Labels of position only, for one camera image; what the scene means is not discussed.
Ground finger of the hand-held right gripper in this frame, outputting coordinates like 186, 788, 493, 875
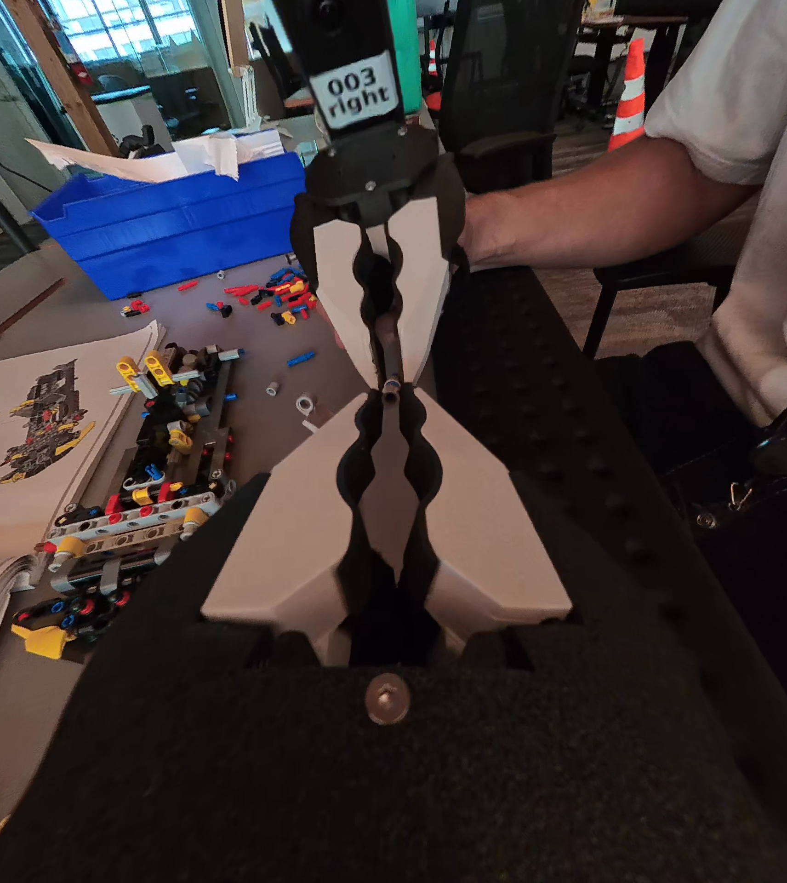
312, 221, 385, 385
387, 197, 452, 385

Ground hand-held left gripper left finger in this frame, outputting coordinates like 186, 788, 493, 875
200, 390, 396, 668

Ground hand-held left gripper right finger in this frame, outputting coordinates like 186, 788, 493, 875
397, 386, 572, 668

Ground person's right forearm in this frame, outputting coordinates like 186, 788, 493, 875
504, 134, 770, 271

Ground pile of small lego pins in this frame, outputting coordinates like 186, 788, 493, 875
121, 265, 319, 328

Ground lego car chassis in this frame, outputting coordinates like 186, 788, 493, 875
11, 345, 246, 663

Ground person's right hand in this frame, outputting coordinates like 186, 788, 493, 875
461, 192, 527, 271

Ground black dotted mat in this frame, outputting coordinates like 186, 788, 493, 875
431, 265, 787, 883

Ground black mesh chair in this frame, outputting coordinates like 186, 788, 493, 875
435, 0, 584, 194

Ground blue plastic bin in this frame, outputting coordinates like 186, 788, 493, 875
30, 150, 325, 301

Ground white paper sheets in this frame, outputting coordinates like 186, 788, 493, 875
27, 127, 284, 183

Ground metal carabiner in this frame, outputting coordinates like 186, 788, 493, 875
693, 479, 756, 528

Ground open instruction booklet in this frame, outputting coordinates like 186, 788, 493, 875
0, 321, 167, 732

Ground wooden post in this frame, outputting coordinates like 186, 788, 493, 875
4, 0, 119, 156

